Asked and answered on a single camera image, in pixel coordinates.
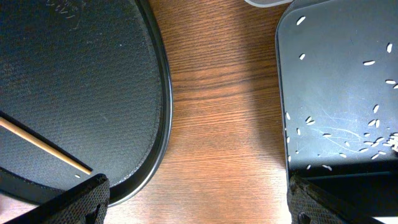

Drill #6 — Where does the food scraps pile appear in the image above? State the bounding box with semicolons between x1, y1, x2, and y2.
387;133;398;152

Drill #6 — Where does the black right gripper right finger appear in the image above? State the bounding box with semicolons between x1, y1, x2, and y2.
287;176;379;224

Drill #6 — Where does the round black tray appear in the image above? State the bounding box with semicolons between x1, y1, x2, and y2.
1;0;172;206

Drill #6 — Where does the wooden chopstick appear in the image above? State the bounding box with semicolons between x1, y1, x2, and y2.
1;117;91;175

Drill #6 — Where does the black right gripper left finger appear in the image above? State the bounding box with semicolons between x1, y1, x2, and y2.
6;174;110;224

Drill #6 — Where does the black rectangular tray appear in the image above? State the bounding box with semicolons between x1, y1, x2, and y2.
275;0;397;217

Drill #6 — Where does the clear plastic bin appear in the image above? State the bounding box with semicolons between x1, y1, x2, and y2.
244;0;293;8

